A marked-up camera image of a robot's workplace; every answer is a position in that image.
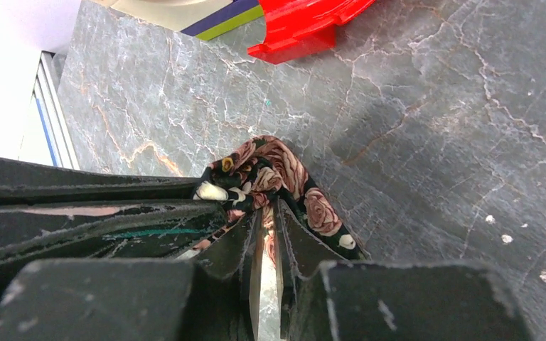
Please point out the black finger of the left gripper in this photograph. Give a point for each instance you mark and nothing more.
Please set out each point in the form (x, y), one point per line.
(23, 183)
(154, 230)

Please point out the black pink floral tie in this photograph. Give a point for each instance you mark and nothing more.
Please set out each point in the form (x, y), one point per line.
(260, 171)

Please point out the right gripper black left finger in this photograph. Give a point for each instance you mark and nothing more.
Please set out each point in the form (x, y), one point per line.
(206, 296)

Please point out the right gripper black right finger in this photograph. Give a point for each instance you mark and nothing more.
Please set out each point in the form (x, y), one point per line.
(324, 297)

